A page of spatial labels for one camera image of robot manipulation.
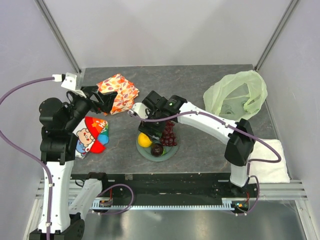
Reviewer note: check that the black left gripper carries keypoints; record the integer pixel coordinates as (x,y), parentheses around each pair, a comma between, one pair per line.
(106,99)

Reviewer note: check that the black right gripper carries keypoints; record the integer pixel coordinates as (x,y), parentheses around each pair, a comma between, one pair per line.
(145,127)

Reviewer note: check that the dark red fake grapes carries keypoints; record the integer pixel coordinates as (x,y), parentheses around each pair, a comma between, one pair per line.
(169,137)

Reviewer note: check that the yellow fake orange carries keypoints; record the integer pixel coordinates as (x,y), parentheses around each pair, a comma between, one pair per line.
(144,141)

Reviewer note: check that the dark purple fake plum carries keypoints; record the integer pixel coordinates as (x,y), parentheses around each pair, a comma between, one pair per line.
(156,150)

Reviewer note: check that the light green plastic bag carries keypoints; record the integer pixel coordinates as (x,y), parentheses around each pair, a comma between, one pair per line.
(236,96)

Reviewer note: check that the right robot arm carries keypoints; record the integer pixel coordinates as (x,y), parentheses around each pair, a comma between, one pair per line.
(155,110)

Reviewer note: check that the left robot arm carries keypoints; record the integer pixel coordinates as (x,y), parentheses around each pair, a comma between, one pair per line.
(67,133)

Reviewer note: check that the floral orange folded cloth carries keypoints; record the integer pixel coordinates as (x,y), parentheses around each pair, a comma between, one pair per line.
(126,92)

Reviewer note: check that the teal round plate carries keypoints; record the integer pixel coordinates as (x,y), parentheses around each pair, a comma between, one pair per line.
(168,151)

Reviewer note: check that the colourful printed cloth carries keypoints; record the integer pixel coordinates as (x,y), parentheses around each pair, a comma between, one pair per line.
(92,136)

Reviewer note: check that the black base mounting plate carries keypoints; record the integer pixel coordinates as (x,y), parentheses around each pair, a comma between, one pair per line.
(213,185)

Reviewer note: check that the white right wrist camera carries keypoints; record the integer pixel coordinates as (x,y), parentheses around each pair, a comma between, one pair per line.
(140,110)

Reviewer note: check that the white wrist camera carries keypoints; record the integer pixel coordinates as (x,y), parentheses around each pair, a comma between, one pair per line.
(140,110)
(71,81)

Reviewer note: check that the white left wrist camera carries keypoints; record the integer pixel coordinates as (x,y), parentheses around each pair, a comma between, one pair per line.
(71,81)

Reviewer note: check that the aluminium frame post left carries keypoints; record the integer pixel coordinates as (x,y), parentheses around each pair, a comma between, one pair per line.
(41,4)

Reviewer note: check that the aluminium frame post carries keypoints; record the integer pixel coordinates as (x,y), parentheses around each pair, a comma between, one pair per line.
(41,4)
(276,33)

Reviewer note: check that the aluminium front rail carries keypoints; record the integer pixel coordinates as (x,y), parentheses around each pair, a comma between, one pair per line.
(267,191)

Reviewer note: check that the aluminium frame post right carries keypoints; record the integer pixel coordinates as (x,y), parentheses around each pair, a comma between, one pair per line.
(276,33)

